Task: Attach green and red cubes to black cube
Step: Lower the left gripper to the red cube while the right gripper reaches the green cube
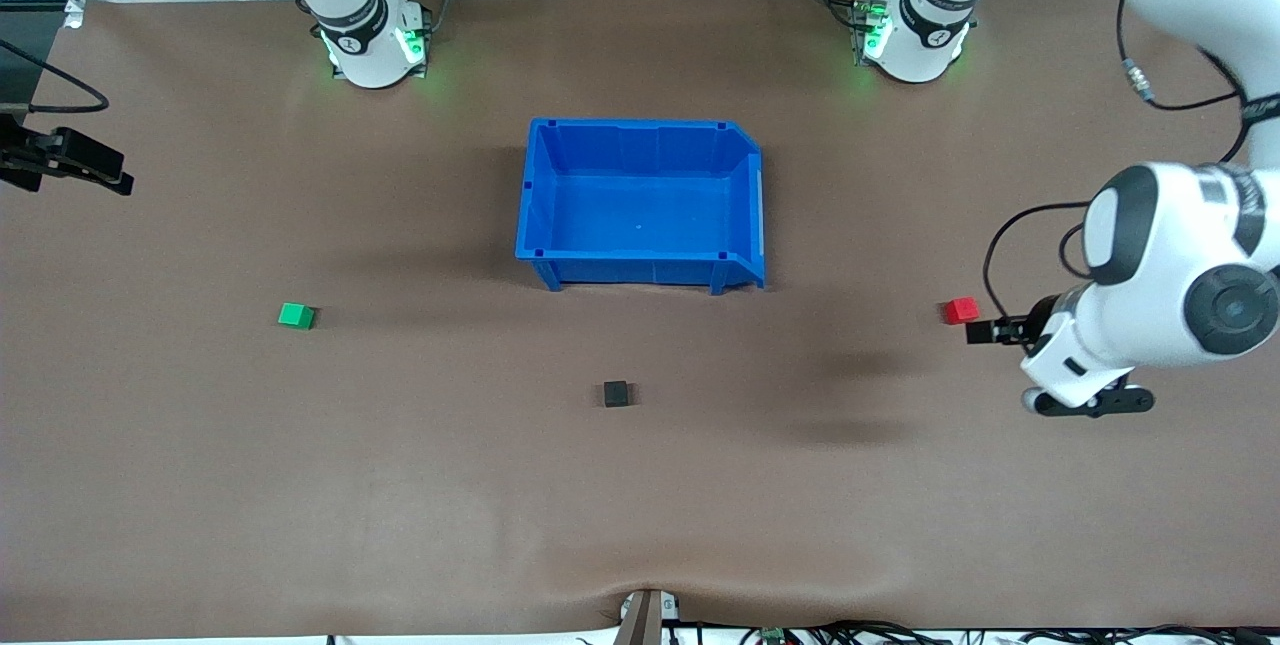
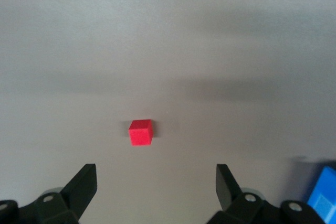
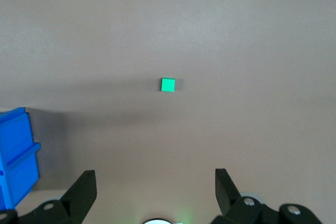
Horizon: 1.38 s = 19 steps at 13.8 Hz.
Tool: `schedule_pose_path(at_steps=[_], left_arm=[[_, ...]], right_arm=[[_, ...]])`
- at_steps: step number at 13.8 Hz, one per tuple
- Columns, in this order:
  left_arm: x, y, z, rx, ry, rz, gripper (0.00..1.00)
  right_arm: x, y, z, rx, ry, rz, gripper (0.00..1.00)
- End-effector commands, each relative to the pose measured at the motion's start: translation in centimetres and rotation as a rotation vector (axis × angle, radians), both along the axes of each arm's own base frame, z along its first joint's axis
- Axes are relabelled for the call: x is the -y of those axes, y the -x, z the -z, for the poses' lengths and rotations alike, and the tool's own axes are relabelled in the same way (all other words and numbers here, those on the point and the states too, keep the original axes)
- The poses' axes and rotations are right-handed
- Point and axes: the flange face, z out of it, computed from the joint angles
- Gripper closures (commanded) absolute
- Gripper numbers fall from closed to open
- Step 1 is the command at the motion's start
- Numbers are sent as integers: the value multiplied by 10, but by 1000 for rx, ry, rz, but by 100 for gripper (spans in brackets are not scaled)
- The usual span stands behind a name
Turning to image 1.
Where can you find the green cube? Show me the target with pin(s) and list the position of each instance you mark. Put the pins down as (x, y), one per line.
(295, 315)

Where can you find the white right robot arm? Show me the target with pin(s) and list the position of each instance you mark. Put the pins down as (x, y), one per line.
(370, 55)

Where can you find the red cube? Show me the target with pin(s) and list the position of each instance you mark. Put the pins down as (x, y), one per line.
(960, 308)

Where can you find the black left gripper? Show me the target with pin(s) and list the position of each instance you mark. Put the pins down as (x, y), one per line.
(1022, 329)

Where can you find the black cube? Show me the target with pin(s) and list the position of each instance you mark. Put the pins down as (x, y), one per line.
(616, 393)

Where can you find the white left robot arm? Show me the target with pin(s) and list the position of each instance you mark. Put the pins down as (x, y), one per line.
(1180, 275)

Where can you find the blue plastic storage bin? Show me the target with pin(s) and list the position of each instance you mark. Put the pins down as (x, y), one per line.
(640, 215)

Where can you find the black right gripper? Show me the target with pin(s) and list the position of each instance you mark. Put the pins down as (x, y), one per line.
(22, 161)

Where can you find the brown table mat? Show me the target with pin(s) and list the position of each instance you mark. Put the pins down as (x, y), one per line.
(640, 505)

